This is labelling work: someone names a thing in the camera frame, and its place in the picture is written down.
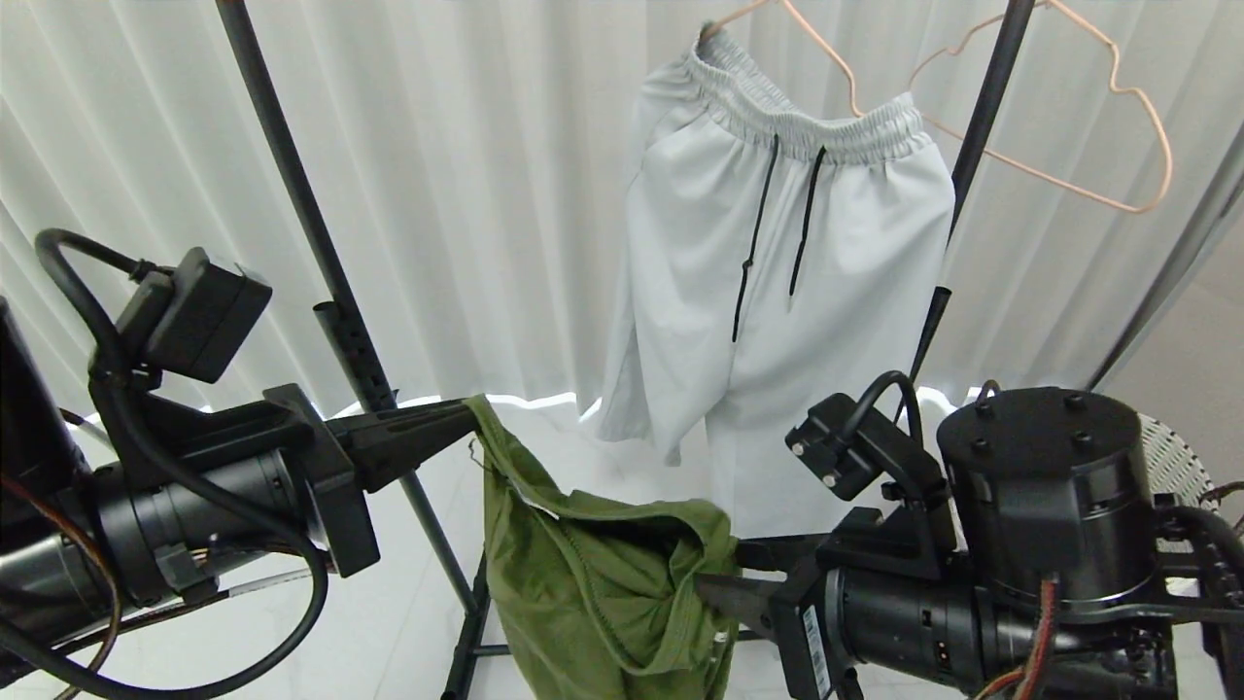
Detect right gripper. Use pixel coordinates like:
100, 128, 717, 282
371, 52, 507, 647
694, 536, 1080, 700

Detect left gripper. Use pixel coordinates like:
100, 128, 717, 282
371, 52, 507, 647
63, 384, 478, 604

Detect green garment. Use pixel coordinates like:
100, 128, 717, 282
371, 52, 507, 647
465, 394, 744, 700

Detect pale grey shorts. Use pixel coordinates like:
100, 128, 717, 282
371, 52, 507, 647
595, 34, 958, 541

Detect pink clothes hanger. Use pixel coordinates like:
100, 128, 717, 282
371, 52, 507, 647
907, 0, 1174, 215
698, 0, 866, 120

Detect black clothes rack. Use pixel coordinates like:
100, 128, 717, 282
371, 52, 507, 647
214, 0, 1036, 700

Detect white laundry basket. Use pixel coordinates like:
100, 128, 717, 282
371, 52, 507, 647
1135, 413, 1221, 516

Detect white curtain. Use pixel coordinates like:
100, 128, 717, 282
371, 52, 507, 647
0, 0, 1244, 419

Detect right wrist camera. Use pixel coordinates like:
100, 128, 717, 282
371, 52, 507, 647
785, 392, 953, 584

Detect black cable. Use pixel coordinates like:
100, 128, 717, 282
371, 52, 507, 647
838, 369, 927, 463
0, 228, 331, 700

